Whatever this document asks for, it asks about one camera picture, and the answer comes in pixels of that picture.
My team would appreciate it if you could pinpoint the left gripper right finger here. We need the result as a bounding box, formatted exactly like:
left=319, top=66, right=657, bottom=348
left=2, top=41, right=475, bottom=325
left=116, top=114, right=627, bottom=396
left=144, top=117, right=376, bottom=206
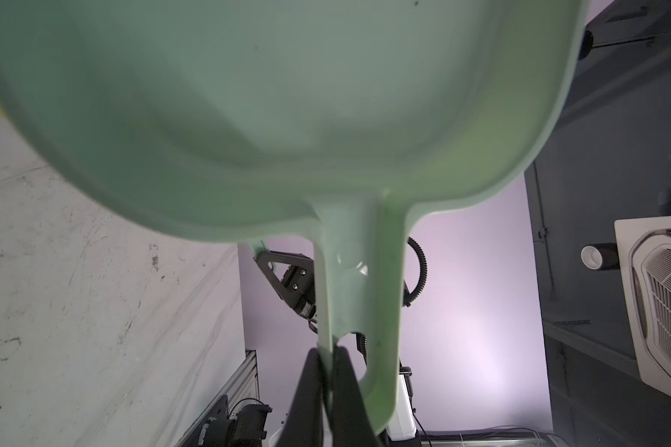
left=329, top=346, right=380, bottom=447

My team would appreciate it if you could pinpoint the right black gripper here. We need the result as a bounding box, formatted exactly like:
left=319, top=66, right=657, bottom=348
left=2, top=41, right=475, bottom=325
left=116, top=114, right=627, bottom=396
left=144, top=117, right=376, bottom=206
left=255, top=251, right=316, bottom=320

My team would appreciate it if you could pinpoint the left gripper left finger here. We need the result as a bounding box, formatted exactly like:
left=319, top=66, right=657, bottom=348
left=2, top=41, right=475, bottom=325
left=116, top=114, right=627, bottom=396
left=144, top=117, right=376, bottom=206
left=276, top=348, right=324, bottom=447

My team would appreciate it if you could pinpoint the green plastic dustpan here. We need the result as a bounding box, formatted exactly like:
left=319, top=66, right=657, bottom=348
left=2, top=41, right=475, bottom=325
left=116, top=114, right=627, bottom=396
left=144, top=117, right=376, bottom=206
left=0, top=1, right=589, bottom=435

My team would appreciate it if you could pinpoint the green hand brush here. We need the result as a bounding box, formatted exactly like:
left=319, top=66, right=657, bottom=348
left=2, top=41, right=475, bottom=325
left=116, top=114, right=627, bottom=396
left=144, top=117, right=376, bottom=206
left=247, top=240, right=268, bottom=260

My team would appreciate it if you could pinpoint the white ceiling air conditioner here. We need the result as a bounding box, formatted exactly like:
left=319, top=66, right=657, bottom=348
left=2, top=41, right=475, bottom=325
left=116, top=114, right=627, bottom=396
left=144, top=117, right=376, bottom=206
left=614, top=216, right=671, bottom=397

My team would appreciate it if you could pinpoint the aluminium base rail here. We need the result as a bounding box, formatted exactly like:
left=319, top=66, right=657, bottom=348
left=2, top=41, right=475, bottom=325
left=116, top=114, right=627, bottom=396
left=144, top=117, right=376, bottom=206
left=176, top=350, right=260, bottom=446

